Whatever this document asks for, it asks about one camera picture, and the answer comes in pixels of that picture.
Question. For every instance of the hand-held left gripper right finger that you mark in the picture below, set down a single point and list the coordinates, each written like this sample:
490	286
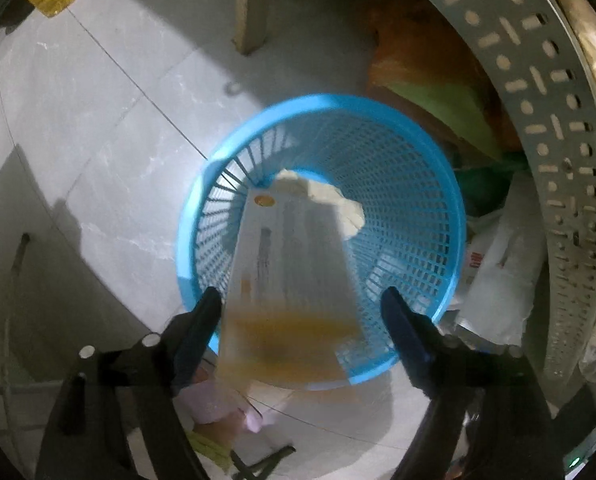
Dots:
405	330

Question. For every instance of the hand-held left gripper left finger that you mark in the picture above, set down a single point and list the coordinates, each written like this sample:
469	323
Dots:
203	330

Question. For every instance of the white and orange carton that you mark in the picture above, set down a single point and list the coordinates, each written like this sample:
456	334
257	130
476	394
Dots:
288	260

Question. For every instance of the blue plastic mesh basket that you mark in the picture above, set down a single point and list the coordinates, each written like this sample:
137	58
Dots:
403	185

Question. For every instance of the purple slipper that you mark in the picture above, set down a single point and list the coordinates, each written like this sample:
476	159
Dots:
213	400

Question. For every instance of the white printed plastic bag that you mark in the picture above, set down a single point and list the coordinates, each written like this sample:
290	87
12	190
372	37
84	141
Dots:
508	255

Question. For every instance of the dark metal stool leg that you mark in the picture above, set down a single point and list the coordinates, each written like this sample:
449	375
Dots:
263	460

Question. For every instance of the green plastic bag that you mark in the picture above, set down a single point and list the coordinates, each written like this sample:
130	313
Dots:
443	105

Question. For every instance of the orange plastic bag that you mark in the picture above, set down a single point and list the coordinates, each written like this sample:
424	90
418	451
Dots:
418	45

